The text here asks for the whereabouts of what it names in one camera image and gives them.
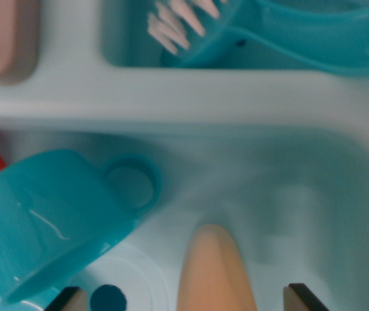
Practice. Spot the grey toy faucet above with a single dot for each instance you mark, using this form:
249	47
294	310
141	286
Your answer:
0	39

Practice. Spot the cream detergent bottle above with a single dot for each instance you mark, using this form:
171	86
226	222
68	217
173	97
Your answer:
213	275

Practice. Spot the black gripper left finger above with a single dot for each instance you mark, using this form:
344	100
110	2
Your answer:
71	301

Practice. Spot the teal dish brush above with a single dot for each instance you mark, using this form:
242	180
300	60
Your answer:
285	39

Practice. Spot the light blue toy sink unit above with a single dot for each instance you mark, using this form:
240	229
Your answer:
204	103

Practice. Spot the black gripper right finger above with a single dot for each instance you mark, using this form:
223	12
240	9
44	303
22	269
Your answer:
301	299

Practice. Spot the teal toy mug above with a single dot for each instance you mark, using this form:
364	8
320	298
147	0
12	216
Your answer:
51	210

